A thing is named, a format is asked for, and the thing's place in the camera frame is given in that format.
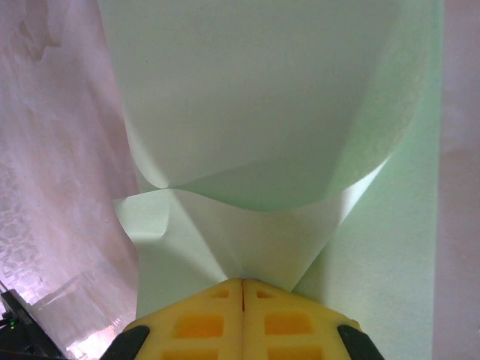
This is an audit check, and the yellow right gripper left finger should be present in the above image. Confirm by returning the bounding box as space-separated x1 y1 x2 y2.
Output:
100 277 245 360

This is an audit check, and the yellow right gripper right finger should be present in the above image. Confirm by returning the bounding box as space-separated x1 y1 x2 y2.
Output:
241 277 380 360

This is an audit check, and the light green paper sheet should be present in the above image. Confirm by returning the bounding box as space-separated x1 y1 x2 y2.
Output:
97 0 446 328

